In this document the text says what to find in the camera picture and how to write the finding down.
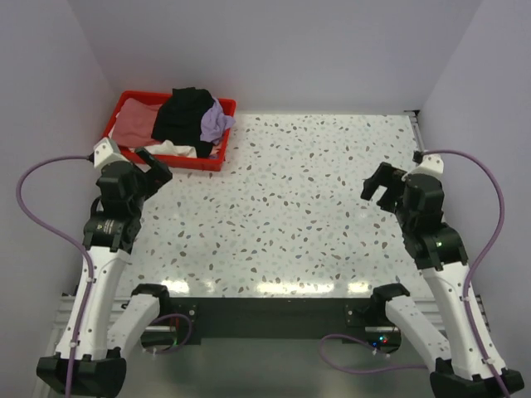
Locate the lavender t shirt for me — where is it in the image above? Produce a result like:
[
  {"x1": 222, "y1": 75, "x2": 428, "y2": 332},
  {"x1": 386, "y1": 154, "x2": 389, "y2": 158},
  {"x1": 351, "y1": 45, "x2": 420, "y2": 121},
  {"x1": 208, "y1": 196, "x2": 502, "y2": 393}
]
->
[{"x1": 200, "y1": 98, "x2": 236, "y2": 145}]

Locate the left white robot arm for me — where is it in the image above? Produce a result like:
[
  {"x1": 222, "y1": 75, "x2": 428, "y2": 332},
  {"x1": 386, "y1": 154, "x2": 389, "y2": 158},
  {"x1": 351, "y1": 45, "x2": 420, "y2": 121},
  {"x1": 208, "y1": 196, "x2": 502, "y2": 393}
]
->
[{"x1": 37, "y1": 138, "x2": 173, "y2": 397}]

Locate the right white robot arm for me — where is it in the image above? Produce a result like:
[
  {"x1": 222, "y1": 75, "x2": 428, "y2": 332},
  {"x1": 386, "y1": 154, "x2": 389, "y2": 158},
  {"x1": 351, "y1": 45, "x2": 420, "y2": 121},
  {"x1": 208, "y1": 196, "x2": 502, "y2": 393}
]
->
[{"x1": 361, "y1": 158, "x2": 524, "y2": 397}]

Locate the red plastic tray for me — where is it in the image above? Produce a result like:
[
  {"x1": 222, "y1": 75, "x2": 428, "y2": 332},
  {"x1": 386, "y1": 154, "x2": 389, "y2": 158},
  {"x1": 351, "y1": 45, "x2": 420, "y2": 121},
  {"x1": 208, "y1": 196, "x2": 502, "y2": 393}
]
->
[{"x1": 102, "y1": 90, "x2": 237, "y2": 172}]

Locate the white cream t shirt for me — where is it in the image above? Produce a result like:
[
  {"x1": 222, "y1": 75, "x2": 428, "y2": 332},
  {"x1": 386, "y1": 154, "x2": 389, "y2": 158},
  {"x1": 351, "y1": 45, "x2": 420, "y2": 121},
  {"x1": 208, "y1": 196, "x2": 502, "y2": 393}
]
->
[{"x1": 144, "y1": 140, "x2": 197, "y2": 158}]

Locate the pink t shirt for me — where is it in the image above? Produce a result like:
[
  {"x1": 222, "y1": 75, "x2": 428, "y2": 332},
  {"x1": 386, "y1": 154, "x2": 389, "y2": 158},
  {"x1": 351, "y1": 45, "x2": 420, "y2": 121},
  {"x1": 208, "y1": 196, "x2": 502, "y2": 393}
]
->
[{"x1": 109, "y1": 99, "x2": 161, "y2": 148}]

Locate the black t shirt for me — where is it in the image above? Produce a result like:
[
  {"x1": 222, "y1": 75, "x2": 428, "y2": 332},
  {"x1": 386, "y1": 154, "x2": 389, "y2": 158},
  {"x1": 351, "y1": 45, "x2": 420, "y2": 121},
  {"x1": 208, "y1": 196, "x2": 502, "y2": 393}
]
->
[{"x1": 151, "y1": 87, "x2": 214, "y2": 158}]

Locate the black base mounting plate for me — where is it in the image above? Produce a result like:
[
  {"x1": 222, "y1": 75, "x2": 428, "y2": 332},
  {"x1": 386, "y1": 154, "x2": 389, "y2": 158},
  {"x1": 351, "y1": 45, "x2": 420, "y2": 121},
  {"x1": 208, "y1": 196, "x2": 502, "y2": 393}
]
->
[{"x1": 170, "y1": 298, "x2": 402, "y2": 352}]

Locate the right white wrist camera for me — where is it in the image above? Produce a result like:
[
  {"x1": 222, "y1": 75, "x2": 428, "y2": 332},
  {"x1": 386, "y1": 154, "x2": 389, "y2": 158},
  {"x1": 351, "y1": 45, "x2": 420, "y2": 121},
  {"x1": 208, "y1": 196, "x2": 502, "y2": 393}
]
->
[{"x1": 409, "y1": 151, "x2": 444, "y2": 178}]

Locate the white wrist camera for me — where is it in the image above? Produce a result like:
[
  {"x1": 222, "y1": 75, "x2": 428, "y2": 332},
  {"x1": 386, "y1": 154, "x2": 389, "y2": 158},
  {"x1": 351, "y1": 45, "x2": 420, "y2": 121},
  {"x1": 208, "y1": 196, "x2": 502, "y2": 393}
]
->
[
  {"x1": 409, "y1": 151, "x2": 444, "y2": 178},
  {"x1": 92, "y1": 137, "x2": 128, "y2": 171}
]

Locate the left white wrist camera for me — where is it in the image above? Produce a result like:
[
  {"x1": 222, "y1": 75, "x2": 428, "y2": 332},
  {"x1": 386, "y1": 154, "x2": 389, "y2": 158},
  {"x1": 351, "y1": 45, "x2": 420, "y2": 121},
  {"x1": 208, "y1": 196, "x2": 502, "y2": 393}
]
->
[{"x1": 92, "y1": 137, "x2": 128, "y2": 171}]

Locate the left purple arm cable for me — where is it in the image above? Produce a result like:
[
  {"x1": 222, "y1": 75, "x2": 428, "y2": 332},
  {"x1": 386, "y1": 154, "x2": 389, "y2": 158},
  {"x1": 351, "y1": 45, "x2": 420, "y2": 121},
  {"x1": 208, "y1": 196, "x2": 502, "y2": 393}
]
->
[{"x1": 16, "y1": 154, "x2": 97, "y2": 396}]

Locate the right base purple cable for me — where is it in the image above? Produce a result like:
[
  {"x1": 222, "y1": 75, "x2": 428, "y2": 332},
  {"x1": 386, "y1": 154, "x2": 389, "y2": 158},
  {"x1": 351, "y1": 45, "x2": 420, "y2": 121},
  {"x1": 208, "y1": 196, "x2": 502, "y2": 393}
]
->
[{"x1": 319, "y1": 333, "x2": 429, "y2": 373}]

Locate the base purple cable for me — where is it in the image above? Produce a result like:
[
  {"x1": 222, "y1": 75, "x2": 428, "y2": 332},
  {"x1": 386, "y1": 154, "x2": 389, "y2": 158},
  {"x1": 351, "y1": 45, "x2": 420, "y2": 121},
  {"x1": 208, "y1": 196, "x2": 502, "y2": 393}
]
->
[
  {"x1": 139, "y1": 313, "x2": 195, "y2": 353},
  {"x1": 319, "y1": 333, "x2": 429, "y2": 373}
]

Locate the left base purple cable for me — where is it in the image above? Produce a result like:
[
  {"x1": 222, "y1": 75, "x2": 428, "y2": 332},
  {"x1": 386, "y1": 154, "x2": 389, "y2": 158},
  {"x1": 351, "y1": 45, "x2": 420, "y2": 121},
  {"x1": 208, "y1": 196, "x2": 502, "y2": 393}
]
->
[{"x1": 139, "y1": 313, "x2": 195, "y2": 353}]

